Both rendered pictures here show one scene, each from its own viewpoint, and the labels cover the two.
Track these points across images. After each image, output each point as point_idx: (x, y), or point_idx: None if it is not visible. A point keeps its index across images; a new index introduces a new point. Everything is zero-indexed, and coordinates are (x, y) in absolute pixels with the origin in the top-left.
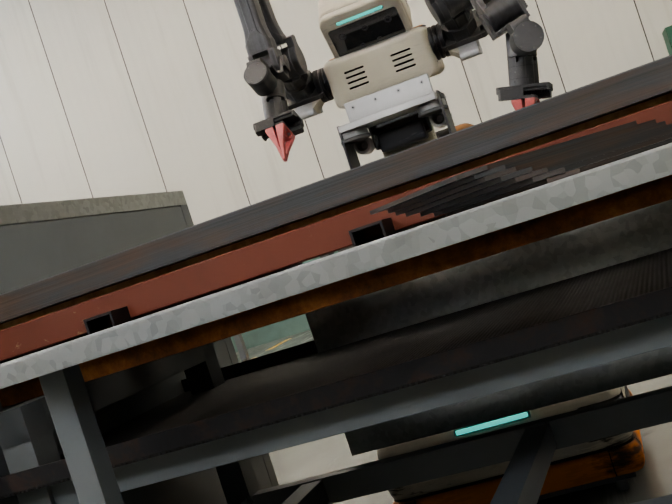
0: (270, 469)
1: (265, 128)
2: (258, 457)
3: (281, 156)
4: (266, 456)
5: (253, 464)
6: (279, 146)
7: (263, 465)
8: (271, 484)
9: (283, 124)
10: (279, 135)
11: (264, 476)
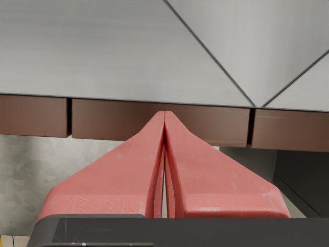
0: (302, 206)
1: (285, 221)
2: (312, 199)
3: (171, 113)
4: (308, 212)
5: (313, 185)
6: (166, 131)
7: (307, 200)
8: (298, 195)
9: (43, 205)
10: (136, 153)
11: (304, 192)
